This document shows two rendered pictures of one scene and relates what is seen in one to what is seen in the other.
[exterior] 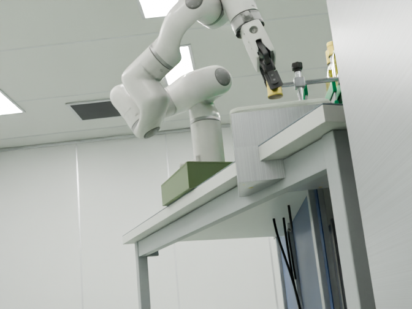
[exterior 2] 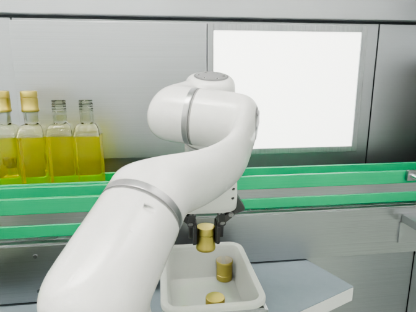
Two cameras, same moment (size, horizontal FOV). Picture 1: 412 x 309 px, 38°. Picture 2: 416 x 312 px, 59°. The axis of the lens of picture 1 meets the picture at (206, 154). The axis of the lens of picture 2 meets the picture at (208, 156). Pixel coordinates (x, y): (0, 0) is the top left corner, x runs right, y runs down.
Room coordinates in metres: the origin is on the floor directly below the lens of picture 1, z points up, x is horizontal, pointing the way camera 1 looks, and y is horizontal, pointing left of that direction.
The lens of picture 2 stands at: (1.42, 0.43, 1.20)
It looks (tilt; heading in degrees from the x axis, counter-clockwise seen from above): 13 degrees down; 260
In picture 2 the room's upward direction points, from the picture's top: straight up
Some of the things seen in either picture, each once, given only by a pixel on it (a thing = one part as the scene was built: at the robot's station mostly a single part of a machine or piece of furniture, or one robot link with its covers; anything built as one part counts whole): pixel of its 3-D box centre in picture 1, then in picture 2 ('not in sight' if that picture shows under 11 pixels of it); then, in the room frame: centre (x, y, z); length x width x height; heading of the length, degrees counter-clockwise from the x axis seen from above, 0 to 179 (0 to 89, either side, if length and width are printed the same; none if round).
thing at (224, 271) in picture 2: not in sight; (224, 269); (1.26, -0.26, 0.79); 0.04 x 0.04 x 0.04
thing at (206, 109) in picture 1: (204, 99); not in sight; (1.76, -0.01, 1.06); 0.13 x 0.10 x 0.16; 34
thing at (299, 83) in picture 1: (309, 84); not in sight; (1.42, -0.28, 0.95); 0.17 x 0.03 x 0.12; 88
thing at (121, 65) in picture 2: not in sight; (199, 91); (1.27, -0.53, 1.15); 0.90 x 0.03 x 0.34; 178
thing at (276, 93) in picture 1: (274, 87); (205, 237); (1.32, -0.17, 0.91); 0.04 x 0.04 x 0.04
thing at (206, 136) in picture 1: (203, 148); not in sight; (1.76, 0.01, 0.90); 0.16 x 0.13 x 0.15; 107
